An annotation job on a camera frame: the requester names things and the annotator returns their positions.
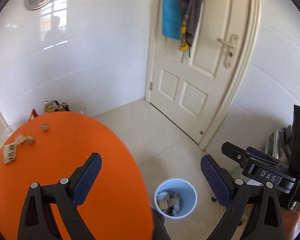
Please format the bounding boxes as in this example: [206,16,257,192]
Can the white panelled door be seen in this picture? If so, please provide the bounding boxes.
[145,0,261,149]

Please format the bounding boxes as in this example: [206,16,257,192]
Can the orange stool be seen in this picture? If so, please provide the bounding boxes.
[242,202,300,240]

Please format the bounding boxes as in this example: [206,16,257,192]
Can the brown bag on floor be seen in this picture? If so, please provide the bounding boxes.
[29,100,70,121]

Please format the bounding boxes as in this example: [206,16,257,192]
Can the light blue trash bin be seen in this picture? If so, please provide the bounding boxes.
[154,178,198,219]

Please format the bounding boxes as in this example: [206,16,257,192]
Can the cream door handle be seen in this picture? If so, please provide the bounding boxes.
[217,34,241,69]

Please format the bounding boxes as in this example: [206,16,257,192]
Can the stacked items by wall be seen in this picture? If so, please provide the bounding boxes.
[261,125,293,164]

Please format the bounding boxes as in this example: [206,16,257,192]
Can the grey garment on door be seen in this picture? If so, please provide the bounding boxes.
[179,0,203,46]

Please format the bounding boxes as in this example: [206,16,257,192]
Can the blue cloth on door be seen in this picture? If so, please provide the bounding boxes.
[162,0,182,40]

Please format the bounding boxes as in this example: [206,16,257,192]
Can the round orange table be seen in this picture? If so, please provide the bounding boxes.
[0,112,154,239]

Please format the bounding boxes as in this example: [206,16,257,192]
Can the yellow tool on door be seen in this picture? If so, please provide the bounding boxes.
[179,15,191,56]

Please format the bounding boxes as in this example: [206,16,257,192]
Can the brown food ball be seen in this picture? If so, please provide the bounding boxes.
[41,123,50,132]
[25,135,34,145]

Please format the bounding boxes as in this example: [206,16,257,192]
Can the green white snack wrapper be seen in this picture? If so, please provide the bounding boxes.
[2,134,27,164]

